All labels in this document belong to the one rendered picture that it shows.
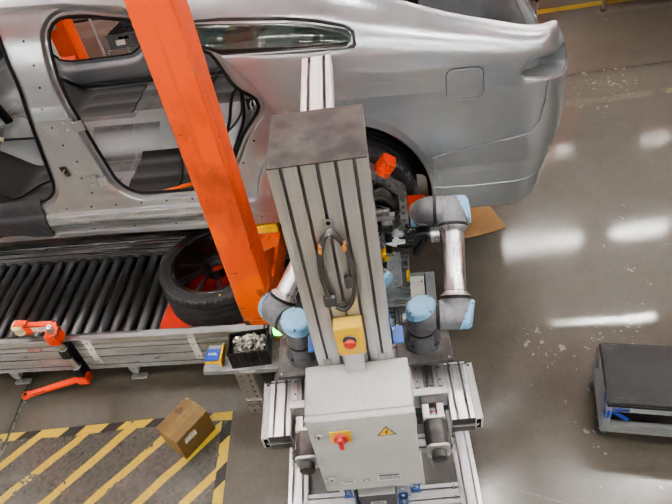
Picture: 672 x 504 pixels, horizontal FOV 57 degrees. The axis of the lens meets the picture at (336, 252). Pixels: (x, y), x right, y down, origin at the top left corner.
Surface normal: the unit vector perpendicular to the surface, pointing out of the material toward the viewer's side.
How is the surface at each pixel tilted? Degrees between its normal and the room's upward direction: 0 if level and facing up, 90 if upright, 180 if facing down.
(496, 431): 0
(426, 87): 90
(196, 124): 90
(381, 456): 90
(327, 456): 90
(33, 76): 78
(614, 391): 0
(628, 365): 0
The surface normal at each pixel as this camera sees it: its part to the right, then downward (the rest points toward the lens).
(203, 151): -0.04, 0.69
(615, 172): -0.14, -0.72
